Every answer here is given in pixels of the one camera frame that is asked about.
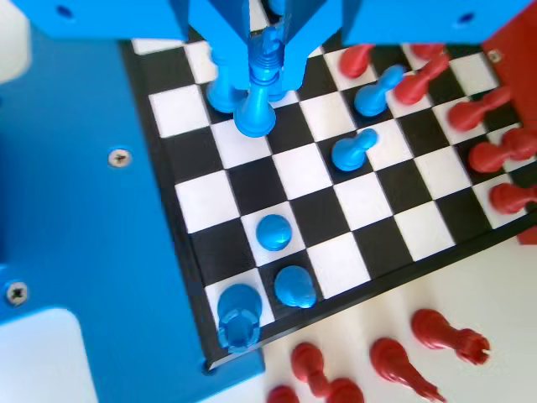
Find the blue king chess piece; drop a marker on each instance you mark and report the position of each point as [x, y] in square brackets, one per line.
[254, 117]

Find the red pawn chess piece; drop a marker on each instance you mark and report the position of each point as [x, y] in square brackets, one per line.
[413, 90]
[507, 198]
[282, 395]
[354, 61]
[308, 363]
[486, 157]
[346, 392]
[467, 113]

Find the blue queen chess piece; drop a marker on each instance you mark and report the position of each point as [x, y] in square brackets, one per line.
[220, 98]

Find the blue plastic chess bishop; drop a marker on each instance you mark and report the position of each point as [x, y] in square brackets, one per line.
[277, 95]

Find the red knight chess piece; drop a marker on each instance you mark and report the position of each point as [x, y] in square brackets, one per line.
[423, 50]

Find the blue rook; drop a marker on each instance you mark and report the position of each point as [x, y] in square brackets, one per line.
[238, 310]

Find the red plastic chess rook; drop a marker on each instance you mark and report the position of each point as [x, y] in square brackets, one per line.
[440, 331]

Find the captured red chess pieces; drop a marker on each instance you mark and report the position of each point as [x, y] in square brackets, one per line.
[392, 363]

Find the silver screw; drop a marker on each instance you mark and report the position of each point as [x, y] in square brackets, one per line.
[17, 292]
[119, 157]
[495, 55]

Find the black white chessboard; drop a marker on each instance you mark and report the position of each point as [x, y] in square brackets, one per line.
[335, 218]

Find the blue base plate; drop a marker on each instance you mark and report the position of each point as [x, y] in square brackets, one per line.
[84, 210]

